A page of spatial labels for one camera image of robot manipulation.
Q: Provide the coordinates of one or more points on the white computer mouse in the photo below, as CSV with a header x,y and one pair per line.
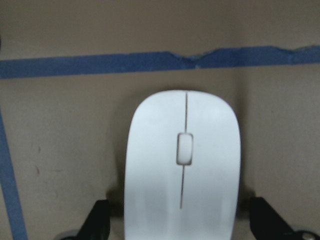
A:
x,y
182,168

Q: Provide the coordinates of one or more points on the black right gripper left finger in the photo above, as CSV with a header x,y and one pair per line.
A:
x,y
97,224

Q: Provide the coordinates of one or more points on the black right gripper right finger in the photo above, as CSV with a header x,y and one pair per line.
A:
x,y
267,224

